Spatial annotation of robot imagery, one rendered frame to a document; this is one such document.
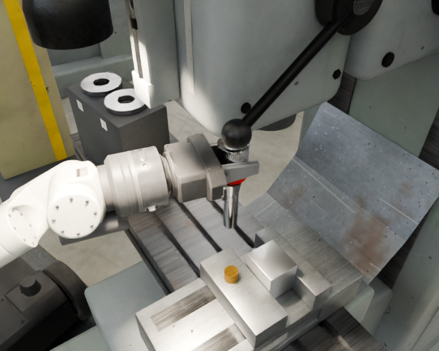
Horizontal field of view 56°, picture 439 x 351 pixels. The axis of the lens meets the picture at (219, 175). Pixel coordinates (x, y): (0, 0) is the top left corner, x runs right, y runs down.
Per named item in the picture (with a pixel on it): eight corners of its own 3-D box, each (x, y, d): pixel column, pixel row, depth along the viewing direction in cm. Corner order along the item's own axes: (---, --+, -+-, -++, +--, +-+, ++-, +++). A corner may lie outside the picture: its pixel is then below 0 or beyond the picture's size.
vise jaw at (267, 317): (254, 349, 59) (256, 336, 57) (199, 276, 69) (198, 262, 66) (286, 328, 62) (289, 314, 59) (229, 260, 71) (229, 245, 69)
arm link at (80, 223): (123, 143, 60) (41, 159, 57) (134, 169, 51) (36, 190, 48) (137, 210, 65) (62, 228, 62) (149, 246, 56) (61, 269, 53)
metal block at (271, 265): (267, 303, 64) (270, 281, 60) (244, 276, 68) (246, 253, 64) (293, 287, 66) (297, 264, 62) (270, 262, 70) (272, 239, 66)
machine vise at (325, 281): (185, 418, 59) (180, 386, 52) (139, 335, 68) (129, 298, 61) (355, 298, 74) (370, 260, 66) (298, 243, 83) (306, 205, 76)
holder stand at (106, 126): (131, 196, 93) (116, 122, 80) (82, 152, 105) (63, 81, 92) (173, 173, 99) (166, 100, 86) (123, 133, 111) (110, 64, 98)
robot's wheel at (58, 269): (51, 296, 135) (33, 258, 122) (64, 285, 138) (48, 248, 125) (90, 332, 126) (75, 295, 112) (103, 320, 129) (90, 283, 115)
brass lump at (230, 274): (229, 286, 63) (229, 279, 62) (221, 276, 64) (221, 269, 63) (240, 279, 64) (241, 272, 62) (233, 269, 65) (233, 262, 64)
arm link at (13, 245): (79, 150, 60) (-4, 199, 59) (81, 173, 52) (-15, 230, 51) (104, 184, 63) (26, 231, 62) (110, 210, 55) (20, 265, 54)
